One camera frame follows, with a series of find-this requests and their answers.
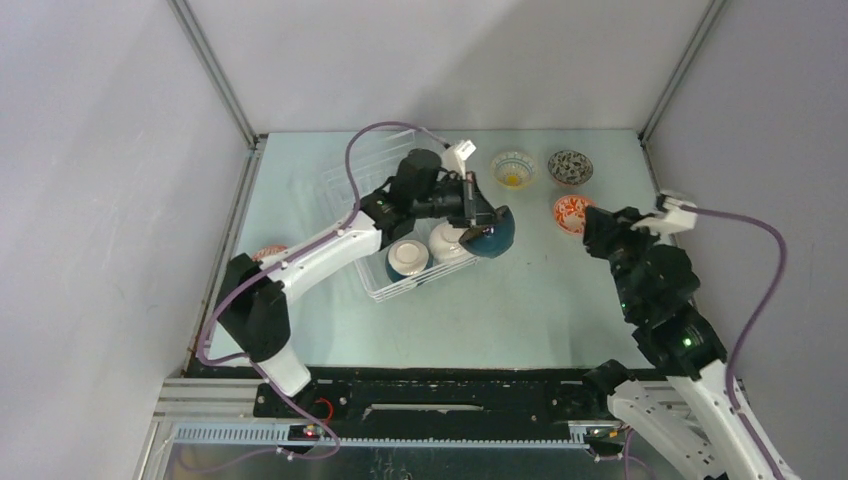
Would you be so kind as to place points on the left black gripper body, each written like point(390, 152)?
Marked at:
point(454, 201)

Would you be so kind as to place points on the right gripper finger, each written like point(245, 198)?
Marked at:
point(601, 238)
point(632, 218)

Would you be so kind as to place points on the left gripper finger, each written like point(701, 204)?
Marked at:
point(480, 213)
point(476, 232)

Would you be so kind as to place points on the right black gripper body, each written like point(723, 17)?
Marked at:
point(628, 243)

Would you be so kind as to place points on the plain white bowl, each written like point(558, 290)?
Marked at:
point(444, 244)

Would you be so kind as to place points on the dark teal bowl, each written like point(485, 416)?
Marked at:
point(500, 241)

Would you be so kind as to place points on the white bowl red rings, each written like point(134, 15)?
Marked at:
point(572, 214)

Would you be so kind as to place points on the yellow patterned bowl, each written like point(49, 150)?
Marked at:
point(513, 169)

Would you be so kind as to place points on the white and navy bowl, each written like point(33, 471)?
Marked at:
point(407, 258)

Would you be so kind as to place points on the blue zigzag orange-inside bowl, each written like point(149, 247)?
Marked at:
point(268, 251)

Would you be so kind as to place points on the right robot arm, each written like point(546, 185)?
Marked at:
point(655, 284)

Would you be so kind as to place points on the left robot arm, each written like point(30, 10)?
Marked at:
point(253, 303)

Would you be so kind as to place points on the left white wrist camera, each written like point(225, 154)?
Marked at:
point(455, 157)

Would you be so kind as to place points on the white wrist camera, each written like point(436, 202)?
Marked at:
point(455, 157)
point(674, 213)

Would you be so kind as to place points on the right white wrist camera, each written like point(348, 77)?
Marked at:
point(674, 213)

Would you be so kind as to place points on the white wire dish rack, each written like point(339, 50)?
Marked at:
point(426, 206)

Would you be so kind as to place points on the aluminium frame rail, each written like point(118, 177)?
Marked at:
point(199, 42)

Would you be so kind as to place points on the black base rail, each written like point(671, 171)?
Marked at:
point(492, 406)

